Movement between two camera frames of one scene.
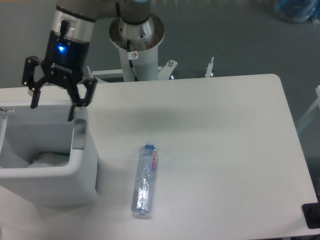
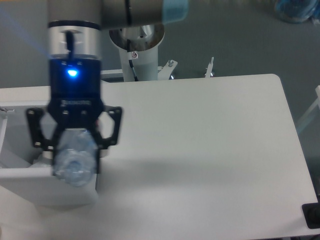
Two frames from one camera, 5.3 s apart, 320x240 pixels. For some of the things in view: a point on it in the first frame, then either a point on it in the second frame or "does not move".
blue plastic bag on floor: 294,11 does not move
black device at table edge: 311,212 does not move
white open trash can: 25,132 does not move
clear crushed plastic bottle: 142,193 -> 75,158
